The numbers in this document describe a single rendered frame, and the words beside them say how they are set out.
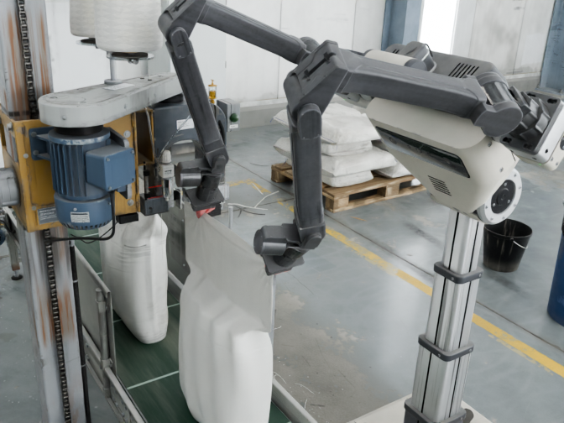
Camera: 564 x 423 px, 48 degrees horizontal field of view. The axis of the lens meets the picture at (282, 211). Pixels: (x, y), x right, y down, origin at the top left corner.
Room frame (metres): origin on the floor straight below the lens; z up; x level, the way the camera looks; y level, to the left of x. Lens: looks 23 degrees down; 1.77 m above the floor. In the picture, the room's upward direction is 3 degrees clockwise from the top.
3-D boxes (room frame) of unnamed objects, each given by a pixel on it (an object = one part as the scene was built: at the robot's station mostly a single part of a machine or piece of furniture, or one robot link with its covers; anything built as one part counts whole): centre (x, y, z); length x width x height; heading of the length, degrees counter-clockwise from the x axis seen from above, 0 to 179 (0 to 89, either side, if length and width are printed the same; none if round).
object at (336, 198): (4.97, -0.62, 0.07); 1.20 x 0.82 x 0.14; 126
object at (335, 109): (4.95, -0.26, 0.56); 0.66 x 0.43 x 0.15; 122
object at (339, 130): (4.62, -0.51, 0.56); 0.66 x 0.42 x 0.15; 124
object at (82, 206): (1.53, 0.52, 1.21); 0.15 x 0.15 x 0.25
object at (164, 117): (1.97, 0.37, 1.21); 0.30 x 0.25 x 0.30; 34
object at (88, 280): (2.19, 0.84, 0.54); 1.05 x 0.02 x 0.41; 34
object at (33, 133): (1.58, 0.60, 1.27); 0.12 x 0.09 x 0.09; 124
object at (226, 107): (1.96, 0.18, 1.29); 0.08 x 0.05 x 0.09; 34
